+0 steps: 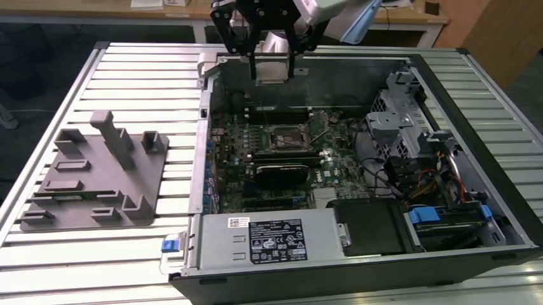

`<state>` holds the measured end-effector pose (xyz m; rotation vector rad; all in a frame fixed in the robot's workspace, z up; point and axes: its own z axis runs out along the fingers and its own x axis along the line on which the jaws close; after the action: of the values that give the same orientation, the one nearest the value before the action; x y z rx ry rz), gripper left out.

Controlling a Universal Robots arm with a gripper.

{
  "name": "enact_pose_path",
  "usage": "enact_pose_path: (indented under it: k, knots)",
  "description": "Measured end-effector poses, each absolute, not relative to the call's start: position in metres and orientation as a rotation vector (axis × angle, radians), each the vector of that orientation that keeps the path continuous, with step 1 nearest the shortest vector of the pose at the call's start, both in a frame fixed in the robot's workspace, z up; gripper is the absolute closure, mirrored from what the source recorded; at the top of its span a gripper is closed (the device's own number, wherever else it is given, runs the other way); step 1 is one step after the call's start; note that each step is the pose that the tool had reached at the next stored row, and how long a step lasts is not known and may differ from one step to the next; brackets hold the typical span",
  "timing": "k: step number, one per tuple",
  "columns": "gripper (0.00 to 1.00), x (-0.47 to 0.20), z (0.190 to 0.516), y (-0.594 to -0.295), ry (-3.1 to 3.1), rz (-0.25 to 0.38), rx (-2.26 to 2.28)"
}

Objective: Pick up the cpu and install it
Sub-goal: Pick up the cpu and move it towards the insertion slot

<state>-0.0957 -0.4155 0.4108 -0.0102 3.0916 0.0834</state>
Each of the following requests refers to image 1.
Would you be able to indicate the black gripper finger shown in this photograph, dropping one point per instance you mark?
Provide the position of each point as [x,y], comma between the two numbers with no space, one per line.
[254,68]
[292,63]

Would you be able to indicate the silver CPU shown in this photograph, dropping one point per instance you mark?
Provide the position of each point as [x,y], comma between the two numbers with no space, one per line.
[271,73]

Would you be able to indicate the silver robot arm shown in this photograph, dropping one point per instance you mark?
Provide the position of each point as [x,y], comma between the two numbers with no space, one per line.
[360,19]

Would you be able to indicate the CPU socket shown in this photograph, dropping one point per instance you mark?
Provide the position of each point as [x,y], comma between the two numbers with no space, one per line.
[288,138]

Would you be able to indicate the RAM slot with white clips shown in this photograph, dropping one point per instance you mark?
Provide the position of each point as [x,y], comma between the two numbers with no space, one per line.
[280,109]
[280,117]

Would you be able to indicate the RAM slot with black clips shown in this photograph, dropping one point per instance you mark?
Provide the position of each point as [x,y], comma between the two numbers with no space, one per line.
[280,113]
[280,121]
[288,154]

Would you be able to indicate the small white printed box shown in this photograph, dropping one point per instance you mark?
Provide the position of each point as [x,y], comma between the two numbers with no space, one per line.
[176,2]

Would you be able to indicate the green RAM stick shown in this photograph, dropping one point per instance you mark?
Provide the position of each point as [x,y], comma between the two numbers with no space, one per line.
[74,197]
[288,162]

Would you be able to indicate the wooden desk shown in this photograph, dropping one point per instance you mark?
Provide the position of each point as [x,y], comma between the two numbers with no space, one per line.
[140,14]

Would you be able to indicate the silver metal drive cage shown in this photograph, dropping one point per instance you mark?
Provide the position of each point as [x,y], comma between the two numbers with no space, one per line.
[390,135]

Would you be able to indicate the black graphics card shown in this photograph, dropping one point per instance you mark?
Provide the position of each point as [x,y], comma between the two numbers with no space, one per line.
[282,179]

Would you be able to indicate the green motherboard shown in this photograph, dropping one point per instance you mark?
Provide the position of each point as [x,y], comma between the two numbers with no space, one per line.
[347,171]

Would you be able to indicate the small black box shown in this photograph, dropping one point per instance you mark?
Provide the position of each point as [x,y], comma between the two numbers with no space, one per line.
[431,8]

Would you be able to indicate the small silver heatsink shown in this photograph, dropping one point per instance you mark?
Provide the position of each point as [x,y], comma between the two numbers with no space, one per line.
[324,195]

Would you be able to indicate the black expansion slot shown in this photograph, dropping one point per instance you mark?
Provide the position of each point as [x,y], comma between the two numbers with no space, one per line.
[267,202]

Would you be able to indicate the wooden cabinet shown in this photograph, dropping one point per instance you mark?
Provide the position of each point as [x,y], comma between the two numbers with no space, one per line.
[505,38]

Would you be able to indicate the grey parts rack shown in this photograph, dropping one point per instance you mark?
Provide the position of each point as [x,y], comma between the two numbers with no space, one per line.
[110,197]

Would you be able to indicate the blue disk carrier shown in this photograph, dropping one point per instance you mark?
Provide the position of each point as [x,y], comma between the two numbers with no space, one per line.
[424,216]

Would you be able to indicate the silver power supply unit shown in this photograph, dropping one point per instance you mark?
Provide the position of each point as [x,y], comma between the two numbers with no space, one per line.
[220,254]

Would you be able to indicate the grey metal leg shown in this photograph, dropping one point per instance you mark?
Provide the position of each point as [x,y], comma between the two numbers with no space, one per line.
[8,119]

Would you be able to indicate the black open PC case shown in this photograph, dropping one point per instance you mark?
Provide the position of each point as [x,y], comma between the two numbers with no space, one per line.
[296,287]

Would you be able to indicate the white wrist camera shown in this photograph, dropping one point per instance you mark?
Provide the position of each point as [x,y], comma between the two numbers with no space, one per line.
[324,6]

